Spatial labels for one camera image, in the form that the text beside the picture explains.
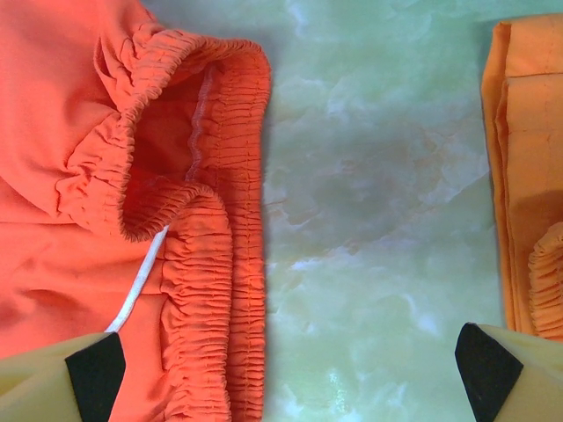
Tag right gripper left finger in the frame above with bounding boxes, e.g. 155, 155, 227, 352
0, 331, 129, 422

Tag red-orange shorts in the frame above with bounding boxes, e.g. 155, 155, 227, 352
0, 0, 272, 422

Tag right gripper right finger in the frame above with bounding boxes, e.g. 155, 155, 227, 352
454, 322, 563, 422

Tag light orange shorts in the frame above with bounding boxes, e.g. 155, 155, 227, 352
479, 12, 563, 342

